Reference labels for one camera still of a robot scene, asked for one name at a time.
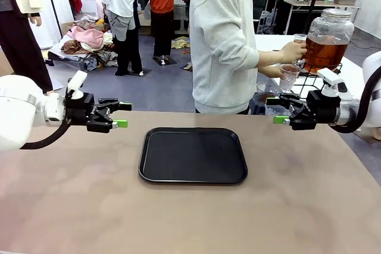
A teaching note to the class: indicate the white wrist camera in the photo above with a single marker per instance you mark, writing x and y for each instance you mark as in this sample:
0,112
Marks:
327,76
78,80

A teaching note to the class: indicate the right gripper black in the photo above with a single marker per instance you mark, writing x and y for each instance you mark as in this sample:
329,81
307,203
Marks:
323,108

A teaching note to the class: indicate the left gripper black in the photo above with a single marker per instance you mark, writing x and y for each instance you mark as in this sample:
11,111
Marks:
80,109

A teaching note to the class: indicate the yellow cloth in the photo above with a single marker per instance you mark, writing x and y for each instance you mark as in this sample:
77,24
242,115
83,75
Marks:
181,43

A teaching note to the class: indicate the wooden workbench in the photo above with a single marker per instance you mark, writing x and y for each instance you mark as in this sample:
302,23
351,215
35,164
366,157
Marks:
321,3

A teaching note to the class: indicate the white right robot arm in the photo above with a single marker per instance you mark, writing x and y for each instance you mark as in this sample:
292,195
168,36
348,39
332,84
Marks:
372,66

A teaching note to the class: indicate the person's left forearm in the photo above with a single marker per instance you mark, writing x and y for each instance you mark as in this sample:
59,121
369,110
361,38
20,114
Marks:
268,71

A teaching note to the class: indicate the black clothes rack pole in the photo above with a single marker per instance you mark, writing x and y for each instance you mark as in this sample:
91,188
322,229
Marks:
55,4

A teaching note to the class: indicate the person's left hand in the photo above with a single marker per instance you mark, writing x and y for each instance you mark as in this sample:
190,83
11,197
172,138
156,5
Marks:
282,71

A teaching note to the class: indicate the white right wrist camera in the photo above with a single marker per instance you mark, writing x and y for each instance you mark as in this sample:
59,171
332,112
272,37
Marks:
327,76

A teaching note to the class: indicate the black plastic tray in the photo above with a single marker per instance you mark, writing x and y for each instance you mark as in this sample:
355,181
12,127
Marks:
193,159

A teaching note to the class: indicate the pile of mixed clothes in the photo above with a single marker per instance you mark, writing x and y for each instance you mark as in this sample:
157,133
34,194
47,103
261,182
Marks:
86,37

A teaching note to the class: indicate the person in grey sweater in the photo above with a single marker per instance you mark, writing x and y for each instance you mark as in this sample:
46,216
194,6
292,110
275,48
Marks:
220,43

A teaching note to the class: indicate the clear plastic iced cup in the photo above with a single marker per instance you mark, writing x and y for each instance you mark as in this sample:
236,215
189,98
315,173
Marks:
288,83
299,38

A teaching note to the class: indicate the clear plastic ice bowl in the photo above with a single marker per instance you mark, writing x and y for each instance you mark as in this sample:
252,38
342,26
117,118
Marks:
265,87

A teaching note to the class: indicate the person's right hand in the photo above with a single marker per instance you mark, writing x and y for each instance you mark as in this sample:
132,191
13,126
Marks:
293,51

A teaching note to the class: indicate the black slanted post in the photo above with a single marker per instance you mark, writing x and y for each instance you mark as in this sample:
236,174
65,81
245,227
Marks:
314,1

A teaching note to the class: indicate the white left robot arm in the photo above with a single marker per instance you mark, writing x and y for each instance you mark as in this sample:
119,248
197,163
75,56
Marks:
15,111

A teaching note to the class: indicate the white rectangular table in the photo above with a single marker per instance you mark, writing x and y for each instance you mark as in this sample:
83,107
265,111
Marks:
352,72

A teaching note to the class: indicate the person's right forearm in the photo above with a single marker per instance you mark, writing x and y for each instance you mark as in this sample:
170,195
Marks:
269,57

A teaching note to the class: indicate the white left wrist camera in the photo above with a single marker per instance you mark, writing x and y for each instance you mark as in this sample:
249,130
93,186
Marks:
78,80

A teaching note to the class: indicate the figure cream jacket dark trousers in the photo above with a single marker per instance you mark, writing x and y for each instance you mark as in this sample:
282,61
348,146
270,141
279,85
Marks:
21,45

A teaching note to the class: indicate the glass tea drink dispenser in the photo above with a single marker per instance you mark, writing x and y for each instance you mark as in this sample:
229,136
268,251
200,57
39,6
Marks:
327,48

